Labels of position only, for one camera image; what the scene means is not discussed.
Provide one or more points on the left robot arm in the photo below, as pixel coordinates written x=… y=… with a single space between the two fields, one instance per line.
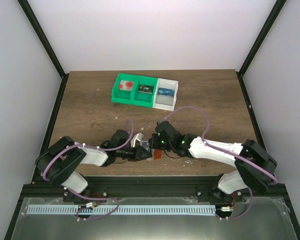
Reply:
x=58 y=163

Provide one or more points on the green double bin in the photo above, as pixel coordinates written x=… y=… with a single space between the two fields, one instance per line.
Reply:
x=133 y=97

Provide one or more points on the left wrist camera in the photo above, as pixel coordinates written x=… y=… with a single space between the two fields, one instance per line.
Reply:
x=136 y=139

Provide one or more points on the blue card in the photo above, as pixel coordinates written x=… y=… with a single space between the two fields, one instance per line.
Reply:
x=166 y=92

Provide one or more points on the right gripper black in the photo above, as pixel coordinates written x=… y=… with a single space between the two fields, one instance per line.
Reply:
x=152 y=142

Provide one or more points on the light blue slotted cable duct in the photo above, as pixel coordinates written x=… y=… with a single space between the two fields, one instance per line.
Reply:
x=192 y=210

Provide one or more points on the black card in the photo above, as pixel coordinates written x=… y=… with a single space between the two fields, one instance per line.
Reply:
x=146 y=89

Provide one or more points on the red white card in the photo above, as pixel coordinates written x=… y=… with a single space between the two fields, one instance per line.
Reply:
x=126 y=85

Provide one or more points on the white bin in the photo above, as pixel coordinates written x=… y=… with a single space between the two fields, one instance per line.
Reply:
x=163 y=102

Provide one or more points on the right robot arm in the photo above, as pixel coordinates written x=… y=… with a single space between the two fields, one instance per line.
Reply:
x=254 y=167

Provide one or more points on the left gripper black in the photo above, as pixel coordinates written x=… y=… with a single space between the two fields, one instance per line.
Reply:
x=139 y=150

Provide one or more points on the black aluminium frame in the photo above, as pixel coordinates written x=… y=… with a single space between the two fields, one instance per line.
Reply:
x=152 y=186

